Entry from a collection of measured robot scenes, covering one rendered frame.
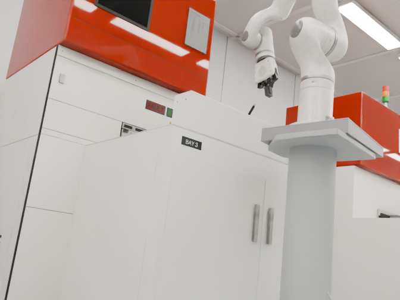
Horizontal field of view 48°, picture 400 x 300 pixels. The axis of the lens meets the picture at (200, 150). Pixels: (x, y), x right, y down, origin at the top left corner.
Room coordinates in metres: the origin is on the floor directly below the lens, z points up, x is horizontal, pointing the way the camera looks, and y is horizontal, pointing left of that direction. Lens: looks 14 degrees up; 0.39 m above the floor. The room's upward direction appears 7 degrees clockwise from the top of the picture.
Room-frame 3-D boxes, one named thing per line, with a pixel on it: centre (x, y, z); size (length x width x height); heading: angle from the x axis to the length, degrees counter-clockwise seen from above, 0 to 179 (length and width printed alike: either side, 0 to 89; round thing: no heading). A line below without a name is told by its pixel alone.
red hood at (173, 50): (2.29, 0.55, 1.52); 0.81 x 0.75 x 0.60; 130
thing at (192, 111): (1.68, -0.13, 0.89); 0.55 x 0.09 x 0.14; 130
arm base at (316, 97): (1.50, -0.39, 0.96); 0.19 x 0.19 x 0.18
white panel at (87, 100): (2.04, 0.35, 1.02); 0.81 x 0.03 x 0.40; 130
